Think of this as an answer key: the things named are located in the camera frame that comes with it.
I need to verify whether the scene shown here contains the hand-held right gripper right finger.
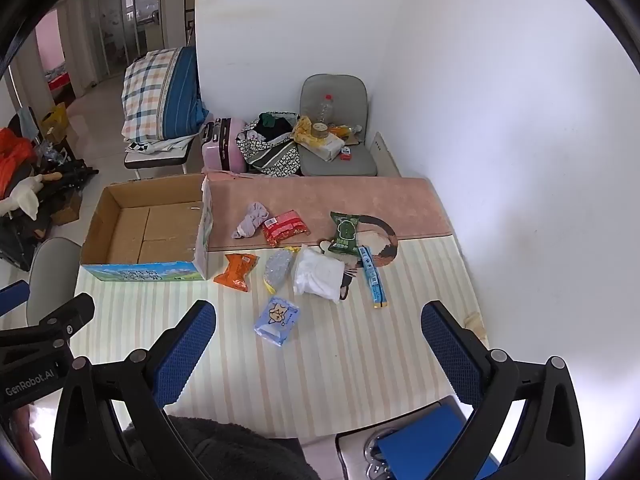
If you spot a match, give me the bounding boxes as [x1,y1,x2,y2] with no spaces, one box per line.
[421,301,586,480]

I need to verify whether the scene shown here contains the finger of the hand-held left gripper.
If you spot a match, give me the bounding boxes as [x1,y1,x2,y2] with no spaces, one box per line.
[0,280,31,317]
[0,292,96,361]

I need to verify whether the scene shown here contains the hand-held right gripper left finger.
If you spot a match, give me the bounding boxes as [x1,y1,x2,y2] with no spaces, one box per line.
[52,300,218,480]

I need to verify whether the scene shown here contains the orange snack packet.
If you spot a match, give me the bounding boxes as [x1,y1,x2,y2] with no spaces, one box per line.
[213,253,260,293]

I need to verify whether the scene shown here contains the blue tissue pack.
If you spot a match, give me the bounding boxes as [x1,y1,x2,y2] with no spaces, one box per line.
[253,296,302,345]

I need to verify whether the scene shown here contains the long blue packet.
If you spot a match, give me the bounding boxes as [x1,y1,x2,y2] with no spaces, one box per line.
[359,245,388,309]

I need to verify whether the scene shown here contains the clear packet with yellow ends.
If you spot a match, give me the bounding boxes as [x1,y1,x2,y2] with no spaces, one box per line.
[263,247,301,295]

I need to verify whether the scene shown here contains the purple sock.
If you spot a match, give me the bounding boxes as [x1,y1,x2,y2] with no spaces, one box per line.
[231,202,271,240]

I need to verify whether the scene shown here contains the white plastic bag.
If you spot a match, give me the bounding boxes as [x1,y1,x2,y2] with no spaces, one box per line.
[292,245,347,305]

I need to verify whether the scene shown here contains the red snack packet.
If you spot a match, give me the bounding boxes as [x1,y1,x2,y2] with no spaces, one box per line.
[262,210,311,248]

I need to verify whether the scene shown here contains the green snack packet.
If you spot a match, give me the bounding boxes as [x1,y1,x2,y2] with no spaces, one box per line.
[329,211,362,256]

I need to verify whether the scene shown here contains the grey chair back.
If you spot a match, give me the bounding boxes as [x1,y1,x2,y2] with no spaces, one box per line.
[26,237,83,326]

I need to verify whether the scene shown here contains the blue notebook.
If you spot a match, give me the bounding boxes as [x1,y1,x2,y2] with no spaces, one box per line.
[376,404,501,480]

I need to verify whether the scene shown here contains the white plush goose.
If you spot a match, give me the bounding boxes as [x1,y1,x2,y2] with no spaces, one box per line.
[0,172,63,221]

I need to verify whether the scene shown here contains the small brown cardboard box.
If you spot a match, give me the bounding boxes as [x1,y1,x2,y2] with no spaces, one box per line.
[50,192,83,226]

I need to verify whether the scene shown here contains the dark fuzzy garment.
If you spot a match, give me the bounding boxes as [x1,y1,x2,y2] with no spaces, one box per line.
[122,415,321,480]

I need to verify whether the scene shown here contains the black folded stroller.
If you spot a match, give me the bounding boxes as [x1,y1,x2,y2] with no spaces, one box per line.
[0,157,101,271]

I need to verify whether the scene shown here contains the red plastic bag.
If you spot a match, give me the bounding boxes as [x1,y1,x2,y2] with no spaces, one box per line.
[0,127,38,196]

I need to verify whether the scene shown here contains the white-legged bench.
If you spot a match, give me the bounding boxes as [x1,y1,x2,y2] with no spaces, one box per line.
[123,135,198,179]

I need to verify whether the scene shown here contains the yellow paper bag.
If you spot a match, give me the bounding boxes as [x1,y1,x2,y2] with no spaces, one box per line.
[40,102,68,136]

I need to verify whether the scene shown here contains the white folded cloth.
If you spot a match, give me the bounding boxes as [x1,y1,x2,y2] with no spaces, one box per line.
[125,132,196,154]

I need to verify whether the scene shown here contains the pink blanket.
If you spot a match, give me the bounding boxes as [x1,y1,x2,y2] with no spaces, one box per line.
[202,172,453,253]

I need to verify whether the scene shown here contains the pink suitcase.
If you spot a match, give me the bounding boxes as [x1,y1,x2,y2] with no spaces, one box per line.
[201,117,247,173]

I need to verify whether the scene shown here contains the white board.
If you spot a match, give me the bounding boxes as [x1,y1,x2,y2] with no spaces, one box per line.
[370,131,402,178]

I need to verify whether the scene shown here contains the patterned tote bag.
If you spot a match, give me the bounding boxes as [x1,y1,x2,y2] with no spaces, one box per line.
[236,111,301,177]

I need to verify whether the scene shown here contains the red bed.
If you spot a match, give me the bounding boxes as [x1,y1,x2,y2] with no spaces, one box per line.
[45,65,68,93]

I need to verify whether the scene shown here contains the plaid folded quilt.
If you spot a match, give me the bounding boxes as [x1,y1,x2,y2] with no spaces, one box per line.
[121,46,208,142]

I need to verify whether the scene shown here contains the white tissue box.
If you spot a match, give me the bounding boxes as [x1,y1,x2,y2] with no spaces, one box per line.
[299,135,346,162]

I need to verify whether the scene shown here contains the yellow plastic bag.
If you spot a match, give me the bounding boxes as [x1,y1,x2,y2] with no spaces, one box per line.
[292,116,316,143]

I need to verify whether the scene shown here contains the clear plastic bottle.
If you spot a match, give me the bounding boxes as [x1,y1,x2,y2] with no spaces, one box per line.
[316,93,335,126]

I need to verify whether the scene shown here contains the glass sliding door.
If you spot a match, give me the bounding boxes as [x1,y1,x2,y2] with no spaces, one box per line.
[82,0,166,91]

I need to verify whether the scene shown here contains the grey padded chair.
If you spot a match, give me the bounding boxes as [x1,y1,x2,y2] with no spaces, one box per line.
[298,74,378,178]

